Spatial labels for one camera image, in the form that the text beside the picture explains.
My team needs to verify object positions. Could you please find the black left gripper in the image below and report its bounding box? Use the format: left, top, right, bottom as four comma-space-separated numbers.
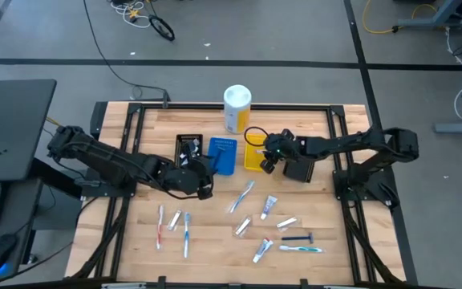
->
180, 140, 220, 201

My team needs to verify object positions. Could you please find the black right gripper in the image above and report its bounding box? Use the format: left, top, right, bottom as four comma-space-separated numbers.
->
256, 128, 296, 175

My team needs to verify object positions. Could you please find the yellow plastic basket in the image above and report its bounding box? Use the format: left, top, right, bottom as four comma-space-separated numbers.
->
244, 133, 270, 173

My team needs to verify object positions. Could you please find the blue plastic basket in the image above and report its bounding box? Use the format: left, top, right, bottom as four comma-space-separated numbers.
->
207, 136, 238, 177

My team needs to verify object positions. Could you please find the black basket with toothpaste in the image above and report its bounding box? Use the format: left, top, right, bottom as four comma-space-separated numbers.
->
174, 133, 204, 169

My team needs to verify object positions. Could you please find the black basket with toothbrushes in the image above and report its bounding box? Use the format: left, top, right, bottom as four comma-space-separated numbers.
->
282, 136, 316, 184

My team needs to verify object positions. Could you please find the white yellow wipes canister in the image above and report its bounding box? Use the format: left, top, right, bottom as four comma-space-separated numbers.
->
223, 83, 253, 135

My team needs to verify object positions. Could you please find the dark keyboard desk surface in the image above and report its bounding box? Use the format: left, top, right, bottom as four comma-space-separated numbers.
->
0, 178, 43, 282

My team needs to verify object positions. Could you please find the dark grey desk top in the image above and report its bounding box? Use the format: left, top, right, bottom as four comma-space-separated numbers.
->
0, 79, 58, 184

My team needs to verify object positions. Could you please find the grey desk foot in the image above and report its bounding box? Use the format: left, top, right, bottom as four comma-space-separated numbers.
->
433, 121, 462, 135

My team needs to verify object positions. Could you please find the grey stand base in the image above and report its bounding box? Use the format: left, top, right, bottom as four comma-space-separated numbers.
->
395, 0, 462, 30

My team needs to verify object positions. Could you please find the black computer mouse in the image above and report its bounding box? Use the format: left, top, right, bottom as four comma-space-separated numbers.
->
0, 234, 18, 275

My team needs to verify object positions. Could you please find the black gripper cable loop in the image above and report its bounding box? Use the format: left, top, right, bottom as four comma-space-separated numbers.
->
244, 125, 272, 149

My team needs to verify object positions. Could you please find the long black floor cable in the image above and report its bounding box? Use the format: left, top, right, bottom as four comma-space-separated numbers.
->
83, 0, 172, 108

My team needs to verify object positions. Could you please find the black table corner bracket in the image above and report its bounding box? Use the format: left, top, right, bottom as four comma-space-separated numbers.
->
89, 100, 108, 140

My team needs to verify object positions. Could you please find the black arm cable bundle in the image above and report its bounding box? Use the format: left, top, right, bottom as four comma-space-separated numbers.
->
341, 199, 407, 284
70, 195, 132, 281

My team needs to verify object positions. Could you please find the black coiled cable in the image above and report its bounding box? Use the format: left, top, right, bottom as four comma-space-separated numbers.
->
148, 14, 176, 43

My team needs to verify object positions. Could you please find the yellow floor cable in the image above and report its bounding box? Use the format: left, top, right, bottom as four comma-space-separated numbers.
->
361, 0, 439, 35

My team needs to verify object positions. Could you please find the white cable bundle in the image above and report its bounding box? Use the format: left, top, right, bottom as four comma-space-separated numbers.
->
109, 0, 152, 29

